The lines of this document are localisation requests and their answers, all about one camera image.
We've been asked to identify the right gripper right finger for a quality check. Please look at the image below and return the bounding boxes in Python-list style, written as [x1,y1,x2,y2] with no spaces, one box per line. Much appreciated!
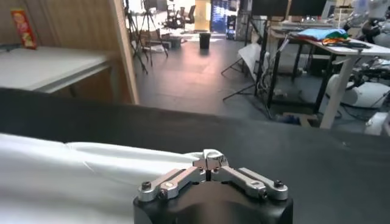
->
[210,149,289,201]

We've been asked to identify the wooden pillar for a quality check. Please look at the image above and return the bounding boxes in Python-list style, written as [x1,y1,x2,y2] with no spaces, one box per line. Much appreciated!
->
[109,0,140,105]

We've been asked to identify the black monitor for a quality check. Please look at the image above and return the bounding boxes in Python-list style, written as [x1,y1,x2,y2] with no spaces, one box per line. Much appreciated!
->
[251,0,289,18]

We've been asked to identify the white humanoid robot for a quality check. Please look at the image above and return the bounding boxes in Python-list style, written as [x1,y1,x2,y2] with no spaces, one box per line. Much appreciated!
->
[344,0,390,48]

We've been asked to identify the black trash bin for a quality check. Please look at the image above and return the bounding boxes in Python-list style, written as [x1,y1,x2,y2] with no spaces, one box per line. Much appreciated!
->
[199,32,211,50]

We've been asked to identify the black table cover cloth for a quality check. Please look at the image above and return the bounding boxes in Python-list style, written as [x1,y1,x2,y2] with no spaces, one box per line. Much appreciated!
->
[0,87,390,224]

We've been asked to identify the red chips can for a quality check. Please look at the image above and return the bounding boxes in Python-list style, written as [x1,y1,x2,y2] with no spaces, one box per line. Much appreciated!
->
[10,8,38,50]

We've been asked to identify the black cables on desk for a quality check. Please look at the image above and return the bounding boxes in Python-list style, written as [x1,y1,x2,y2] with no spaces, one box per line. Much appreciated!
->
[321,38,371,49]

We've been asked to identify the bamboo folding screen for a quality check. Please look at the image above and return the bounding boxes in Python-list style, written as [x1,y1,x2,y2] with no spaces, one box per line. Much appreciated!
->
[0,0,119,49]

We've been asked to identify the white robot base shell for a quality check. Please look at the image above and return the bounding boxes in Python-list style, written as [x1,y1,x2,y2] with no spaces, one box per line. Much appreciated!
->
[324,72,390,109]

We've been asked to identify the white side table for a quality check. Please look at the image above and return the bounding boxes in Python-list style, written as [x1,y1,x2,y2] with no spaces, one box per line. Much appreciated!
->
[0,45,118,99]

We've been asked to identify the black monitor tripod stand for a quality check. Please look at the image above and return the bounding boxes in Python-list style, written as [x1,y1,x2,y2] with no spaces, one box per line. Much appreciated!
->
[221,16,269,101]

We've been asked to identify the white printed t-shirt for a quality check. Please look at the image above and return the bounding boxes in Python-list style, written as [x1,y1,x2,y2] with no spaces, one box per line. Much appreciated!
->
[0,133,225,224]

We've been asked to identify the white standing desk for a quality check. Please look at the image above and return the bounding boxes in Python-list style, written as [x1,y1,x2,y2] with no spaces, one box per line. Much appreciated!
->
[269,26,390,129]

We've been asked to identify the grey power strip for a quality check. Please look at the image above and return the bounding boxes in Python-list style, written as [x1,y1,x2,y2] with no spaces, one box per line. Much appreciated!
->
[0,43,22,52]

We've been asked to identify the blue folded cloth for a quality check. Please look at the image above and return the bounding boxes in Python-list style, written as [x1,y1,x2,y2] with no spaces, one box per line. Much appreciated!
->
[297,28,350,42]

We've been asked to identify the white reflector board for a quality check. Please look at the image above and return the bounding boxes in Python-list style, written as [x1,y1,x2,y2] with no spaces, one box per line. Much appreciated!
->
[237,42,264,82]

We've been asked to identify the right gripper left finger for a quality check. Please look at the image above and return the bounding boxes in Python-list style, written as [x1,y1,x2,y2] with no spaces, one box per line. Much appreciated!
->
[137,149,211,202]

